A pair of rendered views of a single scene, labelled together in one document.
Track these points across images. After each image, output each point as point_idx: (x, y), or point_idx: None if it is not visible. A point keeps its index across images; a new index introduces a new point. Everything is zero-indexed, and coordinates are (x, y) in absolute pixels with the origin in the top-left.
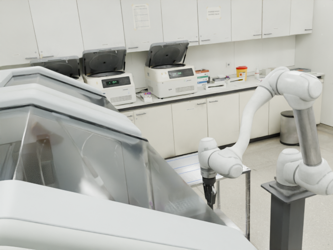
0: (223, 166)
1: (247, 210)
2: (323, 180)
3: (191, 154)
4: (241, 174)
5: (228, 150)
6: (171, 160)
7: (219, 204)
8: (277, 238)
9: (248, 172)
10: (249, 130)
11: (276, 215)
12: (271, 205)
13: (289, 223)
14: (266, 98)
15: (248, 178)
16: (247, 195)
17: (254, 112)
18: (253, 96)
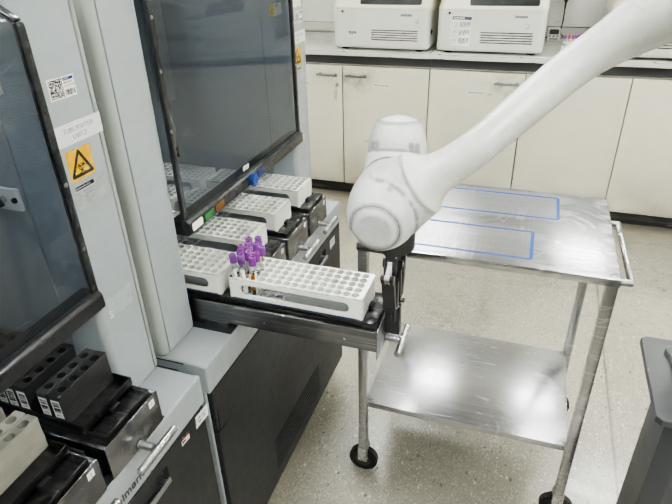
0: (348, 202)
1: (582, 386)
2: None
3: (518, 189)
4: (583, 282)
5: (396, 159)
6: (454, 188)
7: (570, 345)
8: (629, 500)
9: (608, 286)
10: (514, 121)
11: (647, 440)
12: (649, 409)
13: (666, 483)
14: (661, 22)
15: (606, 302)
16: (591, 347)
17: (588, 66)
18: (616, 8)
